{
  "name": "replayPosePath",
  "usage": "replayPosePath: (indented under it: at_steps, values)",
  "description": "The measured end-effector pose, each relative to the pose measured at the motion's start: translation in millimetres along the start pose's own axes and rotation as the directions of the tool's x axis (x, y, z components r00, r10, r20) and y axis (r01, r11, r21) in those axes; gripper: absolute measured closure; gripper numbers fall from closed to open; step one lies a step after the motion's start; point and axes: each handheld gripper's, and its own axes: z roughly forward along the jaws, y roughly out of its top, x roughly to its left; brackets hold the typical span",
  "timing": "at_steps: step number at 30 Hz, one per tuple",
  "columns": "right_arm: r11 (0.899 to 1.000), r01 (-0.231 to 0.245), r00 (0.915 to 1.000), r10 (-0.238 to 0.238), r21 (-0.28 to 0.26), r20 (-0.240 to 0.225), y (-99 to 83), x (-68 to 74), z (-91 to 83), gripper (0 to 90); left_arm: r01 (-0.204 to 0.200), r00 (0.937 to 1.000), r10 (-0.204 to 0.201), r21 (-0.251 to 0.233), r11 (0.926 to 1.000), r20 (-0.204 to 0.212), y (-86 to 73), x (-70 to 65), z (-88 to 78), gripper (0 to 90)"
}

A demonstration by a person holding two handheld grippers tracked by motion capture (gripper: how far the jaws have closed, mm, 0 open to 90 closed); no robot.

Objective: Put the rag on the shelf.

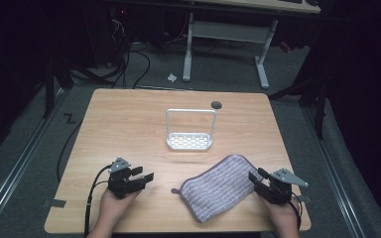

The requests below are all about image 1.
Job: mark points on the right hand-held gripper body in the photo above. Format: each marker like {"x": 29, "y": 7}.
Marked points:
{"x": 278, "y": 190}

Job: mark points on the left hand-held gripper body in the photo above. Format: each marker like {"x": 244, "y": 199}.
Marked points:
{"x": 123, "y": 183}

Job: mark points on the black tape floor mark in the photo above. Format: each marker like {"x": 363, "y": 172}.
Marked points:
{"x": 69, "y": 118}

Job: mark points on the white paper scrap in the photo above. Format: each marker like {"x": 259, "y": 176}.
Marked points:
{"x": 172, "y": 77}

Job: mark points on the grey tape piece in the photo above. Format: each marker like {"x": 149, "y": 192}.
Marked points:
{"x": 58, "y": 203}
{"x": 305, "y": 199}

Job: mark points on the person's left hand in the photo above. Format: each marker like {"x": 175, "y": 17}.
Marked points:
{"x": 113, "y": 206}

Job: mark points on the metal floor rail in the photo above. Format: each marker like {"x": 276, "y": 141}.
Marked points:
{"x": 20, "y": 165}
{"x": 337, "y": 178}

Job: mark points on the purple striped cloth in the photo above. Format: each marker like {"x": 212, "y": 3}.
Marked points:
{"x": 219, "y": 189}

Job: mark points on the person's right hand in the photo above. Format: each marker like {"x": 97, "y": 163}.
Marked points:
{"x": 282, "y": 214}

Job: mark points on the desk with white legs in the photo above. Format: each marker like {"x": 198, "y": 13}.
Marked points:
{"x": 230, "y": 31}

